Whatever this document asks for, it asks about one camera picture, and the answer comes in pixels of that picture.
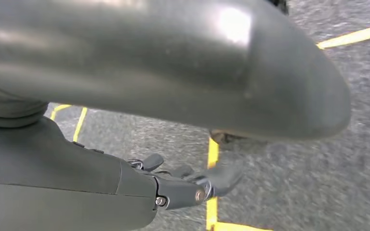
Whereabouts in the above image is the silver robot leg shell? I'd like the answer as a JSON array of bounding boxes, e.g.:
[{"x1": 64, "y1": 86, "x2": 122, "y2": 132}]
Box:
[{"x1": 0, "y1": 0, "x2": 352, "y2": 142}]

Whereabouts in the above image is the black robot foot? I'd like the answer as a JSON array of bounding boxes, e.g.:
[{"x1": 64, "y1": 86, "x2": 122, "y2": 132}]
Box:
[{"x1": 265, "y1": 0, "x2": 291, "y2": 15}]

